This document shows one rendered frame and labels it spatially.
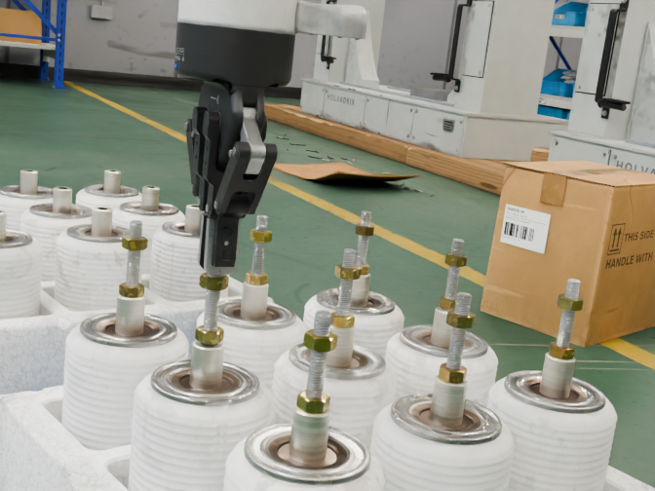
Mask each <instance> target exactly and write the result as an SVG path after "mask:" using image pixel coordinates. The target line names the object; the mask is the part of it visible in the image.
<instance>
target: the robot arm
mask: <svg viewBox="0 0 655 491"><path fill-rule="evenodd" d="M366 25H367V13H366V10H365V8H364V7H362V6H358V5H329V4H318V3H310V2H305V1H301V0H178V14H177V26H176V40H175V55H174V70H175V72H176V73H177V74H178V75H179V76H182V77H185V78H189V79H194V80H201V81H203V85H202V88H201V93H200V97H199V106H195V107H194V109H193V115H192V119H189V118H188V119H187V122H186V124H185V130H186V138H187V147H188V157H189V166H190V175H191V184H192V185H191V191H192V193H193V196H194V197H199V199H198V207H199V210H200V211H204V212H205V213H202V219H201V230H200V242H199V252H198V263H199V265H200V266H201V267H202V268H203V269H204V270H205V271H206V272H207V273H208V274H210V275H232V274H234V273H235V272H236V271H237V267H238V254H239V241H240V229H241V219H240V218H245V217H246V214H247V215H254V214H255V211H256V208H257V206H258V204H259V201H260V199H261V196H262V194H263V191H264V189H265V186H266V184H267V181H268V179H269V176H270V174H271V171H272V169H273V167H274V165H275V162H276V160H277V157H278V150H277V146H276V144H275V143H263V141H264V140H265V138H266V131H267V118H266V116H265V109H264V95H263V94H264V89H265V88H267V87H274V88H279V87H284V86H286V85H287V84H288V83H289V82H290V80H291V72H292V63H293V53H294V42H295V33H298V32H301V33H310V35H314V34H319V35H327V36H337V37H338V38H342V37H347V38H355V40H360V39H365V38H366Z"/></svg>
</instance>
